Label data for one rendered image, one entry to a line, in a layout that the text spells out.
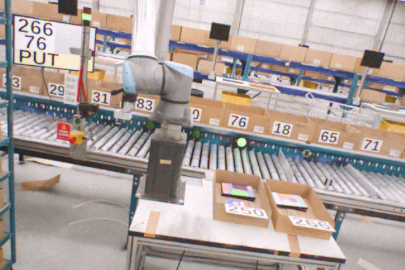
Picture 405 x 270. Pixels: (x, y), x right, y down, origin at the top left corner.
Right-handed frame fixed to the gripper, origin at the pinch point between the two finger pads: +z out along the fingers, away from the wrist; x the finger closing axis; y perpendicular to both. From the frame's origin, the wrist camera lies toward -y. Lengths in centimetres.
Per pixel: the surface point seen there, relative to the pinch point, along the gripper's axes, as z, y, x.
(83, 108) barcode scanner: -0.2, -23.8, -6.6
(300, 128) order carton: 4, 134, 59
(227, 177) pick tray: 25, 73, -16
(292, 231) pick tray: 28, 105, -54
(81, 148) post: 30.3, -26.1, -0.8
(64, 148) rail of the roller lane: 33, -39, 0
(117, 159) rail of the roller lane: 33.2, -1.0, -0.1
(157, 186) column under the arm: 24, 34, -42
